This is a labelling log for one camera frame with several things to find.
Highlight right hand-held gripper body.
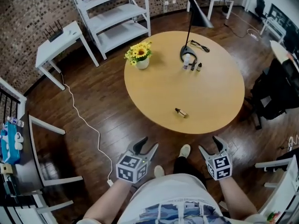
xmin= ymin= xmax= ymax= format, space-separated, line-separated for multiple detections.
xmin=205 ymin=152 xmax=234 ymax=181

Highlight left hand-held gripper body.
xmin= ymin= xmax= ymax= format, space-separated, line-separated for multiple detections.
xmin=115 ymin=149 xmax=152 ymax=184

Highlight white small bottle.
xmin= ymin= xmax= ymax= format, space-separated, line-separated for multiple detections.
xmin=183 ymin=53 xmax=191 ymax=70

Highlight person's right forearm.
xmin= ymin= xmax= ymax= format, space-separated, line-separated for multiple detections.
xmin=219 ymin=178 xmax=257 ymax=218

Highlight person's left forearm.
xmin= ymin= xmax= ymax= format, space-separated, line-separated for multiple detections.
xmin=83 ymin=180 xmax=135 ymax=220

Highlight person's left shoe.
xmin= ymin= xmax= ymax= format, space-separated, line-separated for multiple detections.
xmin=154 ymin=165 xmax=165 ymax=178

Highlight person's shoe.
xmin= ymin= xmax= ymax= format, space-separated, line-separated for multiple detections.
xmin=179 ymin=144 xmax=192 ymax=159
xmin=154 ymin=165 xmax=165 ymax=178

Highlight person's right shoe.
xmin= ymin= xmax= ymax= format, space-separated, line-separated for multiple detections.
xmin=179 ymin=144 xmax=192 ymax=159

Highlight person's black trousers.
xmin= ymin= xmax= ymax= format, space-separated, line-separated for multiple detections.
xmin=173 ymin=156 xmax=207 ymax=186

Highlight person's white printed shirt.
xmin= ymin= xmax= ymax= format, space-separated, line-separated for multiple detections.
xmin=77 ymin=173 xmax=274 ymax=224

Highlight black office chair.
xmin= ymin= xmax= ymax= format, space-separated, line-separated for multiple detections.
xmin=254 ymin=0 xmax=268 ymax=16
xmin=249 ymin=58 xmax=299 ymax=130

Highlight sunflowers in white pot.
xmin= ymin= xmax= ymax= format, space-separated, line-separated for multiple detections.
xmin=124 ymin=42 xmax=153 ymax=70

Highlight white round table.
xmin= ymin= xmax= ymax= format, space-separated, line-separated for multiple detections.
xmin=270 ymin=40 xmax=299 ymax=70

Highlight white metal shelf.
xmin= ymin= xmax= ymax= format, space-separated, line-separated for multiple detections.
xmin=69 ymin=0 xmax=152 ymax=60

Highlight white rounded object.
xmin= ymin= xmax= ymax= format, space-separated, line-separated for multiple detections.
xmin=14 ymin=132 xmax=23 ymax=151

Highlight blue tissue box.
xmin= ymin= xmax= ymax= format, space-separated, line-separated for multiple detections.
xmin=0 ymin=121 xmax=21 ymax=165

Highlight small beige box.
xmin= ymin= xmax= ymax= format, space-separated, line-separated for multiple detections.
xmin=0 ymin=163 xmax=14 ymax=175

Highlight pack of water bottles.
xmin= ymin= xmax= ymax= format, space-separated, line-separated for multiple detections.
xmin=7 ymin=116 xmax=24 ymax=127

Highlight white side table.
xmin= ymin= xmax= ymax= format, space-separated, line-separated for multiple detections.
xmin=35 ymin=21 xmax=100 ymax=91

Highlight black desk lamp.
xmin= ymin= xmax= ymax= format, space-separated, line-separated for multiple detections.
xmin=179 ymin=0 xmax=214 ymax=64

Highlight white office desk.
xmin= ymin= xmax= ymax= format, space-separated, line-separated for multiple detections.
xmin=260 ymin=16 xmax=287 ymax=43

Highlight black metal railing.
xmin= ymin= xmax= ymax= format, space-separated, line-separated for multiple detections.
xmin=0 ymin=86 xmax=21 ymax=126

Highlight black router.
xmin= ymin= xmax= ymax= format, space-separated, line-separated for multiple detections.
xmin=43 ymin=21 xmax=64 ymax=43

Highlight black monitor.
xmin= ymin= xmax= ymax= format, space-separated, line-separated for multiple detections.
xmin=270 ymin=3 xmax=299 ymax=30

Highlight white floor cable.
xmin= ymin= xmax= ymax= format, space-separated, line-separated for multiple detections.
xmin=61 ymin=72 xmax=114 ymax=187

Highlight white frame desk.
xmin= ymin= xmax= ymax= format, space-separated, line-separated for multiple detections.
xmin=254 ymin=154 xmax=299 ymax=224

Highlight white coiled cable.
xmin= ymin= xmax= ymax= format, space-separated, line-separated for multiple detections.
xmin=288 ymin=135 xmax=299 ymax=153

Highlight black lamp cable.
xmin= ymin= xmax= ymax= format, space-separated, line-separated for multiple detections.
xmin=190 ymin=40 xmax=210 ymax=53

